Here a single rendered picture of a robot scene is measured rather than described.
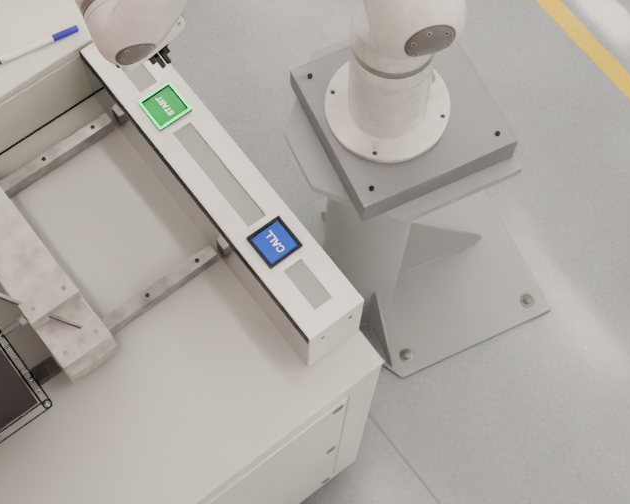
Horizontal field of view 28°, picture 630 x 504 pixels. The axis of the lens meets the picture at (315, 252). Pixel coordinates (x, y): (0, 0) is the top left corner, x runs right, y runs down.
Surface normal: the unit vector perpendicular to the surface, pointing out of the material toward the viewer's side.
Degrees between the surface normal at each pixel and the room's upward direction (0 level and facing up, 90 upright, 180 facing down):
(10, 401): 0
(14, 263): 0
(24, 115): 90
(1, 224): 0
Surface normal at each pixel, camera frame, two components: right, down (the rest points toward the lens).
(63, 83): 0.61, 0.75
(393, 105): 0.02, 0.92
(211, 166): 0.02, -0.35
